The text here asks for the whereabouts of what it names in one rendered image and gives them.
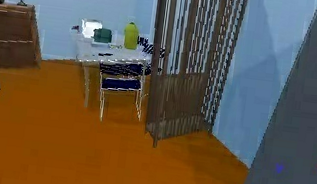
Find blue sticker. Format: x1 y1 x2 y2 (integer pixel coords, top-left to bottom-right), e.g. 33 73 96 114
274 162 286 175

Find white box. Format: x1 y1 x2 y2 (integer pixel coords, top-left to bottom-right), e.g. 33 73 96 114
79 17 105 41

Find brown slatted wooden cabinet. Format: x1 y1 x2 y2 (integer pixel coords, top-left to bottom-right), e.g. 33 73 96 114
138 0 250 158

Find brown wooden chest of drawers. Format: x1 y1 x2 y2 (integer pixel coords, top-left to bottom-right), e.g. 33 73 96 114
0 0 49 78

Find yellow green bottle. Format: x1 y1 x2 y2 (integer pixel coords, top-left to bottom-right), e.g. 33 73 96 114
122 20 142 51

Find white desk table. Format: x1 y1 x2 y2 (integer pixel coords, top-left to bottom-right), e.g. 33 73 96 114
62 25 157 117

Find black white striped cloth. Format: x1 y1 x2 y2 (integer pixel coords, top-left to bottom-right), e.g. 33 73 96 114
135 35 168 60

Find dark blue chair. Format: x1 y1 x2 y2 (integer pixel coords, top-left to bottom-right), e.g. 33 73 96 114
92 58 149 127

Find dark green box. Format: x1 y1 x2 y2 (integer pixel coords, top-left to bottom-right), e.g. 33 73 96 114
92 27 114 45

